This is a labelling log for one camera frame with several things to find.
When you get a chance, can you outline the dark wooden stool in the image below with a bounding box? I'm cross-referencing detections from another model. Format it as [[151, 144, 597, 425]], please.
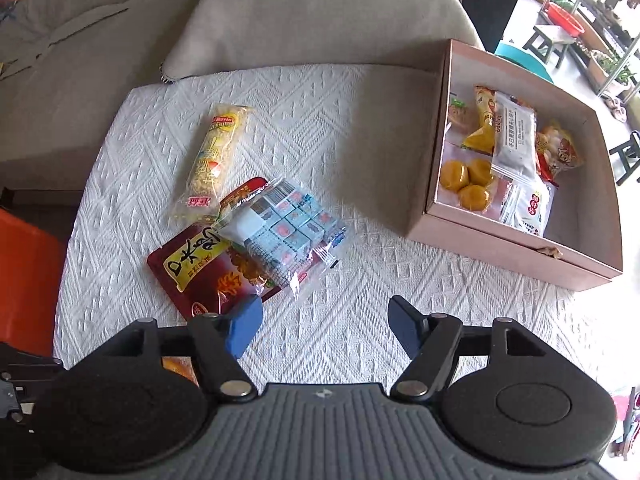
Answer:
[[607, 130, 640, 186]]

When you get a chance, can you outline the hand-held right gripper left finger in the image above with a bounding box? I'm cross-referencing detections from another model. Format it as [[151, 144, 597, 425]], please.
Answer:
[[85, 296, 264, 403]]

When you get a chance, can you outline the orange chair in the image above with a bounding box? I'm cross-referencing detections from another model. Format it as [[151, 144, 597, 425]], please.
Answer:
[[0, 207, 68, 346]]

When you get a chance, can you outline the beige sofa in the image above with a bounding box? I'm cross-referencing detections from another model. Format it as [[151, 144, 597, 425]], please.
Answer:
[[0, 0, 466, 196]]

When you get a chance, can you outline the red plastic item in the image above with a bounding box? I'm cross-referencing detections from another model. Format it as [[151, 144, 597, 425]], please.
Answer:
[[615, 390, 640, 426]]

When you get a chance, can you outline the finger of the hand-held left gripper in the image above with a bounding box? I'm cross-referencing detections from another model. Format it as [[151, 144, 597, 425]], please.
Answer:
[[0, 342, 66, 431]]

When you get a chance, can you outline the grey white snack bar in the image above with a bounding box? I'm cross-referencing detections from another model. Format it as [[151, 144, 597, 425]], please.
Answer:
[[490, 91, 538, 181]]

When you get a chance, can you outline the white textured table cloth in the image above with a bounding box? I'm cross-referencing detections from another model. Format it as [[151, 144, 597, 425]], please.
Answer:
[[52, 62, 616, 391]]

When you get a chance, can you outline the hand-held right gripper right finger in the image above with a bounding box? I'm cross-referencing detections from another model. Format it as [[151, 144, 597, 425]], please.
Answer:
[[387, 295, 553, 403]]

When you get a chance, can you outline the dark red yellow-label snack packet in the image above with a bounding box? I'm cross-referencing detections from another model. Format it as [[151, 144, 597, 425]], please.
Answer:
[[147, 175, 311, 386]]

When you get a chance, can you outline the dark stool with pale seat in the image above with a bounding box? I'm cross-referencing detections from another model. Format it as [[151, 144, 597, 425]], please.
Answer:
[[525, 25, 576, 68]]

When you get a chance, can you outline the red plastic basin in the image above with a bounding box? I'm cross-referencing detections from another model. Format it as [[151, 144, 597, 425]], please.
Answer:
[[545, 1, 586, 38]]

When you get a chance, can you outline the potted plant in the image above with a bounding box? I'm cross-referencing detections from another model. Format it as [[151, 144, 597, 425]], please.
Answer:
[[587, 50, 636, 93]]

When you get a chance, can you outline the teal plastic basin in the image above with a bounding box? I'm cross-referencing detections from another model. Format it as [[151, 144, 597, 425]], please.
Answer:
[[494, 41, 553, 83]]

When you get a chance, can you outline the red packet with yellow rounds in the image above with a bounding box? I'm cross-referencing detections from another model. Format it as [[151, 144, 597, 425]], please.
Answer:
[[439, 142, 513, 218]]

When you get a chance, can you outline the panda print snack packet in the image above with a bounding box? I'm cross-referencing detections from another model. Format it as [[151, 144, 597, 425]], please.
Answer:
[[460, 85, 506, 156]]

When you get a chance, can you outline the clear packet of blue cubes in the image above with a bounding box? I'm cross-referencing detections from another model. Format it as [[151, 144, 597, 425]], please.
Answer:
[[217, 177, 348, 301]]

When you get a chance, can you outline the white red-trimmed snack packet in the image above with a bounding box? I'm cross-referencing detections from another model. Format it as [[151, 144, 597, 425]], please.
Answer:
[[500, 180, 558, 237]]

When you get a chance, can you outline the red yellow star snack packet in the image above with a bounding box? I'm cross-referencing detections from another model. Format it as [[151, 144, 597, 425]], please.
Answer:
[[535, 119, 585, 183]]

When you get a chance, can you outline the pink cardboard box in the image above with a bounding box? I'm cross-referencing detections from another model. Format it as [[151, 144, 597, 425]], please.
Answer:
[[405, 39, 626, 292]]

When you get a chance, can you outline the beige armrest cover cloth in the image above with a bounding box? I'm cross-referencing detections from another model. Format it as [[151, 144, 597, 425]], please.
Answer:
[[160, 0, 483, 83]]

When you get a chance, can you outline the long yellow noodle snack packet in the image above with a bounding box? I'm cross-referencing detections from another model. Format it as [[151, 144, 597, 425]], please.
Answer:
[[170, 102, 251, 226]]

